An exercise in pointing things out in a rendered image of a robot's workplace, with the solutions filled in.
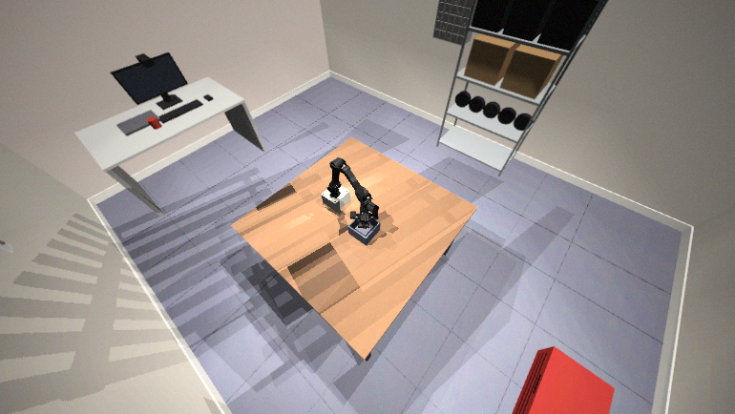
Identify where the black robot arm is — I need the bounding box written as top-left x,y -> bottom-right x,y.
327,157 -> 379,223

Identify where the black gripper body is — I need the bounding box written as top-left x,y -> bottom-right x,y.
349,207 -> 379,219

